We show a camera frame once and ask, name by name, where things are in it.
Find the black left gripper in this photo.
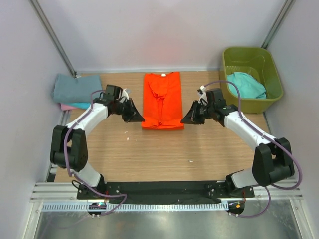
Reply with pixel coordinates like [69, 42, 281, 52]
[114, 98, 145, 123]

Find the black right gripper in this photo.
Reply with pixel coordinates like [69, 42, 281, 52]
[181, 100, 215, 125]

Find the orange t-shirt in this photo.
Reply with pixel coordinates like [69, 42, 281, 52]
[141, 72, 184, 130]

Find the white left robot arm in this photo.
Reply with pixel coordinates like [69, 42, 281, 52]
[50, 85, 144, 199]

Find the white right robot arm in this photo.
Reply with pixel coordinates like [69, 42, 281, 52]
[136, 86, 295, 197]

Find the turquoise folded t-shirt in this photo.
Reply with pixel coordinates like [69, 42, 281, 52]
[67, 103, 91, 110]

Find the teal t-shirt in bin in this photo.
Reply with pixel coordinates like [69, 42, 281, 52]
[227, 72, 266, 99]

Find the pink folded t-shirt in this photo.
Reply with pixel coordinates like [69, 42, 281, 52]
[60, 103, 77, 111]

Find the grey-blue folded t-shirt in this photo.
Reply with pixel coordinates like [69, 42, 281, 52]
[51, 74, 102, 104]

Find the green plastic bin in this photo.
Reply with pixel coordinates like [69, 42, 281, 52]
[219, 47, 283, 114]

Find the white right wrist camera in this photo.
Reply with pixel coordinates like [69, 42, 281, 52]
[197, 85, 208, 106]

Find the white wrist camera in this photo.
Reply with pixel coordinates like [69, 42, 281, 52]
[121, 88, 131, 99]
[197, 85, 208, 106]

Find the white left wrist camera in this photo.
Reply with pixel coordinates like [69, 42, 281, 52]
[121, 88, 131, 99]

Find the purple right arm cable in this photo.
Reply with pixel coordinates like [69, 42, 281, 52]
[199, 80, 304, 218]

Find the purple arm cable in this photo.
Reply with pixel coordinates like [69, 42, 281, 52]
[199, 80, 304, 218]
[63, 89, 128, 216]

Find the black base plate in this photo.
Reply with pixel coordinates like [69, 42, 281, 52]
[76, 180, 255, 205]

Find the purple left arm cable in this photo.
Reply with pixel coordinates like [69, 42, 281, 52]
[63, 89, 128, 216]

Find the slotted cable duct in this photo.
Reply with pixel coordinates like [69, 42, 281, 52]
[41, 201, 228, 213]

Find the aluminium frame rail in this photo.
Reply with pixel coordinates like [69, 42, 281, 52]
[30, 181, 302, 205]

